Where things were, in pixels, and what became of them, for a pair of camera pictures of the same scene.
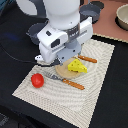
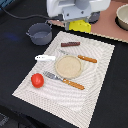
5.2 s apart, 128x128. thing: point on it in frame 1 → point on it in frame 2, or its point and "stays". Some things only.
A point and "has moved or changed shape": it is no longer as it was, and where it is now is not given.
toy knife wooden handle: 93,60 stays
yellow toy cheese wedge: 77,66 has moved or changed shape
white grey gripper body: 63,45 → 72,10
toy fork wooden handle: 53,76 stays
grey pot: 34,30 stays
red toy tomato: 37,80 stays
